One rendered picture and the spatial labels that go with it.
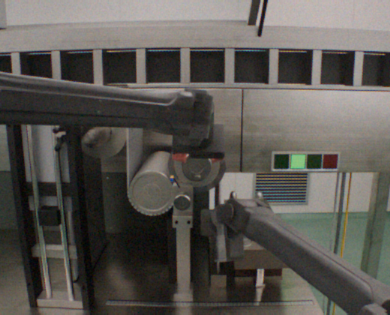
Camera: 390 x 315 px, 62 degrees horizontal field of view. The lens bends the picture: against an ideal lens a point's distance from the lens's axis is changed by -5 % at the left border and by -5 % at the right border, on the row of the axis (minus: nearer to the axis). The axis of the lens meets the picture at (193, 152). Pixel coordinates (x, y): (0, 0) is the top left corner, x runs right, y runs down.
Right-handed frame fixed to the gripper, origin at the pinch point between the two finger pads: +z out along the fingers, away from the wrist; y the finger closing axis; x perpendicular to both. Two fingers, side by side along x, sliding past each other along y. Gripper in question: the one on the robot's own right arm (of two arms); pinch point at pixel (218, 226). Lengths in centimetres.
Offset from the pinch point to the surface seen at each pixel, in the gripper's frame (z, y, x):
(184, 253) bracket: -3.0, -9.2, -7.6
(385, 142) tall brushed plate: 17, 63, 31
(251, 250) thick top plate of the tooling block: -2.6, 8.4, -6.9
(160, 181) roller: -8.0, -15.5, 10.6
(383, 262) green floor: 193, 151, -12
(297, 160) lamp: 20.2, 29.7, 25.1
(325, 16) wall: 174, 124, 225
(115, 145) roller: -12.4, -27.1, 19.0
